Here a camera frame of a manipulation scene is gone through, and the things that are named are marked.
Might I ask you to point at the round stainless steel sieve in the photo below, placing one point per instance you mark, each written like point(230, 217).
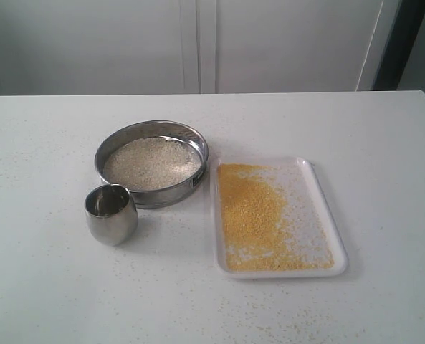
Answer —
point(157, 129)

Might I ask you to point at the stainless steel cup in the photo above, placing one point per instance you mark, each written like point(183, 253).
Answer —
point(112, 217)

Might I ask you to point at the yellow and white grains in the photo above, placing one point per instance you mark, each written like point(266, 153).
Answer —
point(150, 164)

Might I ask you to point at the fine yellow millet grains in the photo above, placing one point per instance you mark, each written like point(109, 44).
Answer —
point(268, 220)

